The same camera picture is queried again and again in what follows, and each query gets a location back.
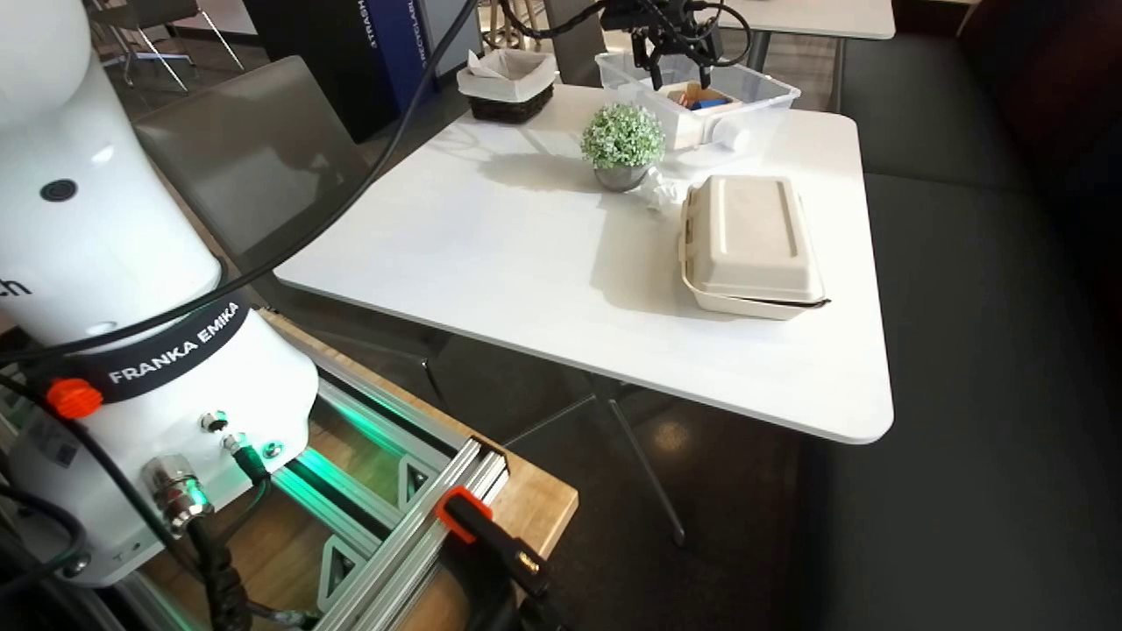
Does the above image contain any clear plastic lunchbox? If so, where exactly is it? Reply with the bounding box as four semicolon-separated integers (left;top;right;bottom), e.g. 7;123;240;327
594;49;808;158

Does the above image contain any grey folding chair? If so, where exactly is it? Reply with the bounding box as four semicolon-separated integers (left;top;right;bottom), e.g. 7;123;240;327
129;54;369;279

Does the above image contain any small white cylinder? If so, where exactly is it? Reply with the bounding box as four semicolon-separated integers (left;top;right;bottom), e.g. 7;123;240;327
706;115;751;158

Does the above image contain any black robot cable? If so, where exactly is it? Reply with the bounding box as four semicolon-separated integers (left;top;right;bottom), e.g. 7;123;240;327
0;0;755;369

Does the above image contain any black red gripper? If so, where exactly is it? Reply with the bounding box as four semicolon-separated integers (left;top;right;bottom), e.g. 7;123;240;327
601;0;719;92

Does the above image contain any dark cabinet with blue panel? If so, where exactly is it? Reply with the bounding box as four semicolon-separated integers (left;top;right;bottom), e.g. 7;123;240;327
241;0;484;146

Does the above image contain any beige clamshell takeout container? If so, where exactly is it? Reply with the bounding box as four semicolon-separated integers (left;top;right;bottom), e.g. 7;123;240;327
675;173;836;324

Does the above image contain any orange black clamp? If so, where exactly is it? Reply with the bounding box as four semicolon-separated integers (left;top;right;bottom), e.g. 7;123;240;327
433;480;567;631

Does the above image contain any white basket with black base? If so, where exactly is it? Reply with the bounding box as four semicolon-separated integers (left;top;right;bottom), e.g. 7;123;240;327
454;47;566;127

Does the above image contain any dark bench sofa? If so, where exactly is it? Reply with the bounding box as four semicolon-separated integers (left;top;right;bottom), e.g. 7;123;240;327
802;0;1122;631

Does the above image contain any white side table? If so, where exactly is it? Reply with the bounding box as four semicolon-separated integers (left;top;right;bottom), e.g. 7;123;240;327
719;0;901;47

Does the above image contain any wooden base board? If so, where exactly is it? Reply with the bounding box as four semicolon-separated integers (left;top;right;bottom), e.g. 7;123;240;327
138;305;581;631

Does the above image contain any small green potted plant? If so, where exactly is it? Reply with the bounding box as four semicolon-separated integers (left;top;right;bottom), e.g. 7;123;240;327
579;97;671;198

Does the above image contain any crumpled clear plastic wrap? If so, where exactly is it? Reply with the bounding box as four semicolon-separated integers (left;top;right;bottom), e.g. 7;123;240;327
639;165;693;222

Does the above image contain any aluminium rail frame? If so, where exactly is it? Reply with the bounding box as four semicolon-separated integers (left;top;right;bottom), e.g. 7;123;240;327
262;373;518;631

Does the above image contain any metal frame chair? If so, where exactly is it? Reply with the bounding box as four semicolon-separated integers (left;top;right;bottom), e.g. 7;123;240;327
84;0;253;94

